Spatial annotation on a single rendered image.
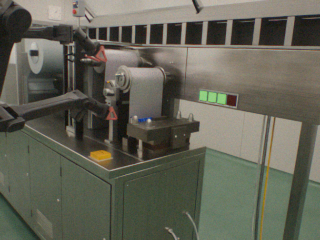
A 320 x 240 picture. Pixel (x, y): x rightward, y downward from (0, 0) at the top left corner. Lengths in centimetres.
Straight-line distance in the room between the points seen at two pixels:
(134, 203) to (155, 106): 58
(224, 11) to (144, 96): 60
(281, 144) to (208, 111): 119
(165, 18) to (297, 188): 119
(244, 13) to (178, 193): 97
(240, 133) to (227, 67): 280
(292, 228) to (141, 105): 101
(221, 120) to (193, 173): 281
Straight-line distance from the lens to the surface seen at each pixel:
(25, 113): 116
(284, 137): 402
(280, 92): 142
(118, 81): 162
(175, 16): 182
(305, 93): 138
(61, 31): 142
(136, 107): 162
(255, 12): 151
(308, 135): 156
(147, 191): 147
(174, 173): 157
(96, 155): 139
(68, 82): 188
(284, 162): 408
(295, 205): 168
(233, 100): 153
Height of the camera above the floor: 137
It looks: 12 degrees down
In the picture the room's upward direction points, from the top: 3 degrees clockwise
